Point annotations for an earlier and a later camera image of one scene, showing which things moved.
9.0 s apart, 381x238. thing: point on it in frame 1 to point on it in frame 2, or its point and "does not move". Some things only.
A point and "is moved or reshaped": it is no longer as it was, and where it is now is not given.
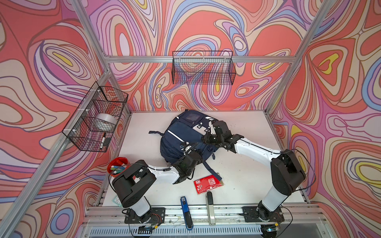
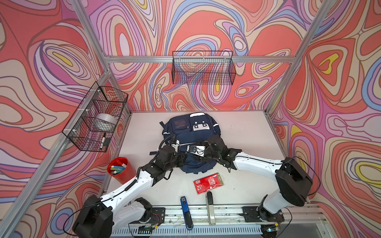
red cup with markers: [117, 165] does not move
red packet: [204, 185] does not move
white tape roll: [104, 122] does not move
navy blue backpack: [184, 135] is moved or reshaped
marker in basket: [103, 140] does not move
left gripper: [200, 158] to [181, 159]
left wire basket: [92, 127] does not move
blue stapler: [187, 214] does not move
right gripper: [206, 136] to [207, 144]
